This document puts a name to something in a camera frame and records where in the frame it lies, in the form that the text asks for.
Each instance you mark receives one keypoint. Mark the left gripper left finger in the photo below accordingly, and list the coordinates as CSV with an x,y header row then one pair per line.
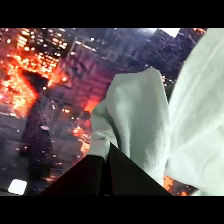
x,y
83,178

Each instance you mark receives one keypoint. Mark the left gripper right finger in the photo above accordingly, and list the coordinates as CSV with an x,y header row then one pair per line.
x,y
130,176

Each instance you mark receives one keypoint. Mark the pale green shirt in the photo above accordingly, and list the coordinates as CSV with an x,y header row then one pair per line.
x,y
186,126

